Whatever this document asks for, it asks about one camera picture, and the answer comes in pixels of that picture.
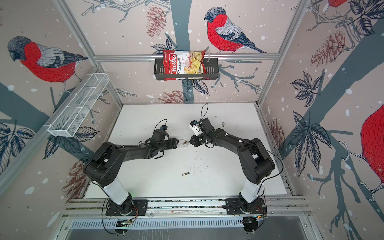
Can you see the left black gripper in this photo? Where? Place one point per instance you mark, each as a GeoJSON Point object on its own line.
{"type": "Point", "coordinates": [171, 146]}

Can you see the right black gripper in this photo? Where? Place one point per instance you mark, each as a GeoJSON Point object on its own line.
{"type": "Point", "coordinates": [195, 142]}

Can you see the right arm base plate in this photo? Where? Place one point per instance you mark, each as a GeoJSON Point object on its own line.
{"type": "Point", "coordinates": [241, 207]}

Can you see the white remote control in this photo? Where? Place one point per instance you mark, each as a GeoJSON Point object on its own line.
{"type": "Point", "coordinates": [180, 143]}

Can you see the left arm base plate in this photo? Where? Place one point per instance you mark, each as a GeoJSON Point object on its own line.
{"type": "Point", "coordinates": [128, 208]}

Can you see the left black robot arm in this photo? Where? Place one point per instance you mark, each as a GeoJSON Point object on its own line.
{"type": "Point", "coordinates": [105, 164]}

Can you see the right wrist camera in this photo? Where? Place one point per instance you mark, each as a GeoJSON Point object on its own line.
{"type": "Point", "coordinates": [195, 127]}

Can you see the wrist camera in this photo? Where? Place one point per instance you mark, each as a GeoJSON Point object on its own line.
{"type": "Point", "coordinates": [164, 127]}
{"type": "Point", "coordinates": [195, 127]}

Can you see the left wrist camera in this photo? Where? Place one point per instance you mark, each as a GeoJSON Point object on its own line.
{"type": "Point", "coordinates": [164, 127]}

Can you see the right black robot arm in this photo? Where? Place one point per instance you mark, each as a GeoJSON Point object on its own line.
{"type": "Point", "coordinates": [255, 160]}

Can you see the white wire mesh shelf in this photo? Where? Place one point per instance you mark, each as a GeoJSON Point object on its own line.
{"type": "Point", "coordinates": [80, 104]}

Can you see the black wall basket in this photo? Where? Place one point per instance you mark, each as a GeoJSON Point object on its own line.
{"type": "Point", "coordinates": [211, 67]}

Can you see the red cassava chips bag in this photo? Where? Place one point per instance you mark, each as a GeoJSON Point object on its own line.
{"type": "Point", "coordinates": [183, 62]}

